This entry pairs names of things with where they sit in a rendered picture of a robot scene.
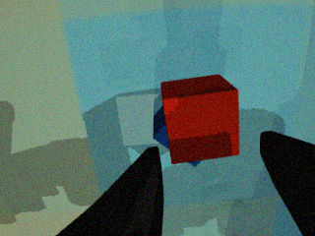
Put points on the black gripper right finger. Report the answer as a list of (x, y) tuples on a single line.
[(291, 165)]

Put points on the red cube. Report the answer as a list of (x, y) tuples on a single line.
[(201, 118)]

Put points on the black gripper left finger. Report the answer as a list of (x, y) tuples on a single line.
[(132, 206)]

